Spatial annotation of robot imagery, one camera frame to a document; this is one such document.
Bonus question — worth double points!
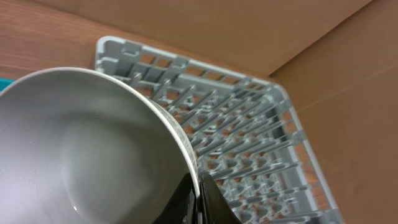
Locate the cardboard backdrop wall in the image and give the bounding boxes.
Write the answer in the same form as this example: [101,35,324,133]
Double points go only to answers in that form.
[44,0,397,223]

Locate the teal serving tray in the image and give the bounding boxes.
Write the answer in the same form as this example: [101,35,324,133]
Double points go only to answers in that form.
[0,78,14,91]

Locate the grey dishwasher rack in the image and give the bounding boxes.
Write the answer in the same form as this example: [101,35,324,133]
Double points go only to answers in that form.
[95,36,344,223]

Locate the grey bowl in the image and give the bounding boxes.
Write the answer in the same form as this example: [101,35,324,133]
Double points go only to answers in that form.
[1,67,200,223]

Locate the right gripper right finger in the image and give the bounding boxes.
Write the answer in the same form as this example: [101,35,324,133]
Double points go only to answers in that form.
[200,173,241,224]

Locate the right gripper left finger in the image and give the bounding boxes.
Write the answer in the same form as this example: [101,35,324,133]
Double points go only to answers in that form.
[152,173,197,224]

